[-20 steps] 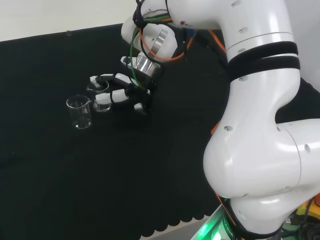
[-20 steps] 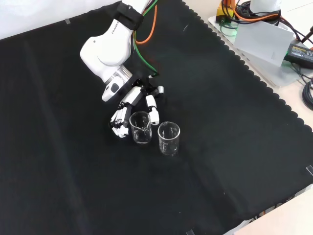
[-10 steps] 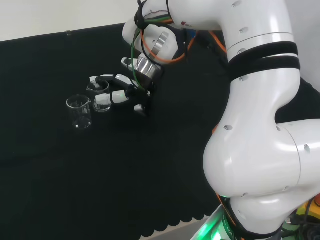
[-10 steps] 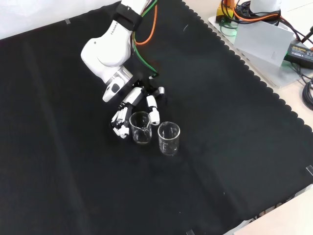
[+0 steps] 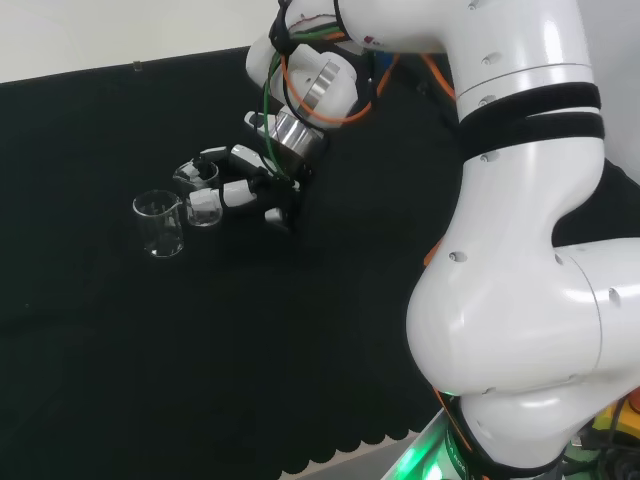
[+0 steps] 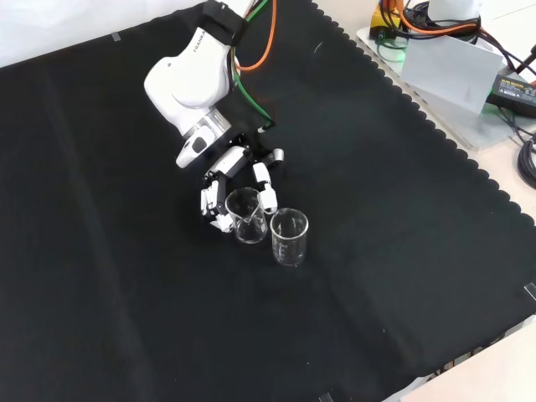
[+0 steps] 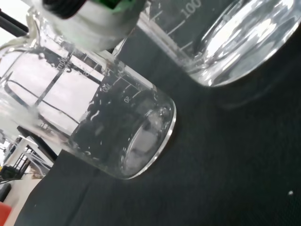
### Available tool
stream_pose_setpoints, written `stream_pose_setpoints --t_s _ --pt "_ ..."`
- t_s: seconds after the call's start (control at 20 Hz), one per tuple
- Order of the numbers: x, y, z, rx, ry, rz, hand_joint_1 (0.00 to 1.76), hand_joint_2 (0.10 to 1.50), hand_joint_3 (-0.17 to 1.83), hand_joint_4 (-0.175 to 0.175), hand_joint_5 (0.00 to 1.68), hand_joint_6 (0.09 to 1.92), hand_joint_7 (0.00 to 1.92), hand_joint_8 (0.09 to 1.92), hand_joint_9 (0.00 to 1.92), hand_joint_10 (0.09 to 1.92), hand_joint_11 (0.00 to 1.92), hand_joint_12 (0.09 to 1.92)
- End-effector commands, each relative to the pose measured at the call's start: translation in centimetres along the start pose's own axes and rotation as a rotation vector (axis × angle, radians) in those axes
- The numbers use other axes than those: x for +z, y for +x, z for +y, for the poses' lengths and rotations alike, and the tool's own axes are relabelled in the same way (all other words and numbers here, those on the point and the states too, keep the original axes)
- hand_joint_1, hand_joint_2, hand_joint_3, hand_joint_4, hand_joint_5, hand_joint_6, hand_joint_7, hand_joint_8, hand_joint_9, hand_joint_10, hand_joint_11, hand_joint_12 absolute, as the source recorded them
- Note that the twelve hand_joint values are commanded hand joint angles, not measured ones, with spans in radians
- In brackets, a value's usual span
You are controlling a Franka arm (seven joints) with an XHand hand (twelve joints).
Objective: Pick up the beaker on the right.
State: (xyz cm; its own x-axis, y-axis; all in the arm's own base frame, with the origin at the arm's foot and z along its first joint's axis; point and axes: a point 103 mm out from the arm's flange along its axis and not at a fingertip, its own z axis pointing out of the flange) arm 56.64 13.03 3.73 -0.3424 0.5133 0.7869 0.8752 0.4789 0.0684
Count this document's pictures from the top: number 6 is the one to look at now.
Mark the clear glass beaker with spout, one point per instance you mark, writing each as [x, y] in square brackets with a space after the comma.
[251, 238]

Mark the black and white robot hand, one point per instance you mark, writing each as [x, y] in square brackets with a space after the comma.
[230, 161]

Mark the yellow stop button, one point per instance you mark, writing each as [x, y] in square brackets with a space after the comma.
[377, 21]

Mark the white folded card board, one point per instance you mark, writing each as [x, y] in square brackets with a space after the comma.
[448, 67]

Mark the thin white thread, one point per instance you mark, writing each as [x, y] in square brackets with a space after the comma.
[317, 47]

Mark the white wrist camera shell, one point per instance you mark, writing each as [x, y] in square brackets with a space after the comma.
[192, 151]

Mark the black power adapter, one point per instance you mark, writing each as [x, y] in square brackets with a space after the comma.
[515, 90]

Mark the grey metal base plate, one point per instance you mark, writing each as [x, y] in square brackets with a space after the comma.
[460, 125]

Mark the clear glass beaker with markings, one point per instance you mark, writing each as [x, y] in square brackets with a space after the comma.
[289, 260]

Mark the grey tape strip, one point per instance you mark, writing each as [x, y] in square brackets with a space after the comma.
[116, 37]
[326, 398]
[530, 292]

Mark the black bench cloth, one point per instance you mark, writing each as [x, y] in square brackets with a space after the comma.
[125, 251]

